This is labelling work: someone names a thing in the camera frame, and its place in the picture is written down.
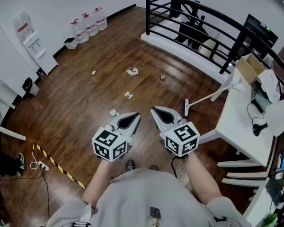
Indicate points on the black stair railing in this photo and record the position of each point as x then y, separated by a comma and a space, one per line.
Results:
147, 13

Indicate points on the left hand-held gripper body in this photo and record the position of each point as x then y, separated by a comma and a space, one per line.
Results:
109, 143

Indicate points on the white power strip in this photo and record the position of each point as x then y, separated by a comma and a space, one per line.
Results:
43, 165

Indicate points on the small brown wrapper scrap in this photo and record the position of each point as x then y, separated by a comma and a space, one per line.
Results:
163, 77

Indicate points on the black keyboard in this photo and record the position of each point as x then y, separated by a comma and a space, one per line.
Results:
273, 190

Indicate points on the cardboard box white flaps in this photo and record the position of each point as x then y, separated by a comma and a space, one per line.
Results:
247, 68

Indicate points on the grey bin black bag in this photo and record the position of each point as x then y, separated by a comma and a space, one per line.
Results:
30, 87

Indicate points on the clear water jug red cap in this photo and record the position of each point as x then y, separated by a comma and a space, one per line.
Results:
90, 25
80, 33
101, 20

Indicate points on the person's grey shirt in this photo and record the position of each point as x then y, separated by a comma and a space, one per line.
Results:
142, 197

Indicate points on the white paper scrap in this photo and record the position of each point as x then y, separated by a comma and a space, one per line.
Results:
132, 72

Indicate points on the person's left shoe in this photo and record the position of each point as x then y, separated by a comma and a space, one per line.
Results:
130, 165

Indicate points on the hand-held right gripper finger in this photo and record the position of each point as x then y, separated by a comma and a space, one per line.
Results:
174, 114
159, 124

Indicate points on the person's left forearm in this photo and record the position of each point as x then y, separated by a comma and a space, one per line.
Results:
97, 183

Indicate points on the white table beige edge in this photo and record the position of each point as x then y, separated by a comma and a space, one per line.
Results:
7, 131

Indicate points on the person's right shoe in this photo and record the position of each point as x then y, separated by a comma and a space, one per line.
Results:
154, 167

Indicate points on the white broom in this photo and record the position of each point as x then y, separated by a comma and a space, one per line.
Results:
210, 96

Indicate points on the white shade black desk lamp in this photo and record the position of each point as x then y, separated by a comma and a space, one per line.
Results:
279, 117

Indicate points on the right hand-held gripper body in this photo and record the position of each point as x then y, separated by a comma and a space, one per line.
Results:
182, 138

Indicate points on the white desk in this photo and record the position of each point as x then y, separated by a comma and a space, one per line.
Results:
236, 117
241, 163

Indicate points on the dispenser water bottle red label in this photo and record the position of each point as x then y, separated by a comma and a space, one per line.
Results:
22, 26

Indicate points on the yellow black hazard tape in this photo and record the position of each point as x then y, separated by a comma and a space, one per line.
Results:
54, 162

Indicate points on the person's shoe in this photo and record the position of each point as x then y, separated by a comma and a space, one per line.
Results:
154, 167
130, 165
21, 161

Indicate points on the black flat device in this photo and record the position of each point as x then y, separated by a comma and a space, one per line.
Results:
256, 103

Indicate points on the person's right forearm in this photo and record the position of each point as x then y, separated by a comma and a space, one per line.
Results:
201, 181

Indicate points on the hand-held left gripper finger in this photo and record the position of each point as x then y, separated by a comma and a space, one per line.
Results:
135, 126
123, 116

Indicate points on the small white bin black liner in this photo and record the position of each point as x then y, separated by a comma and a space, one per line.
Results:
71, 44

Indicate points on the small green plant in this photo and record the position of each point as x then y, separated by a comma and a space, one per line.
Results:
269, 220

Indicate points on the grey laptop sleeve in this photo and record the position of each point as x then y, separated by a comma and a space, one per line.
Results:
263, 99

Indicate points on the small yellow card packet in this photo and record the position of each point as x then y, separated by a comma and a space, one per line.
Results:
128, 95

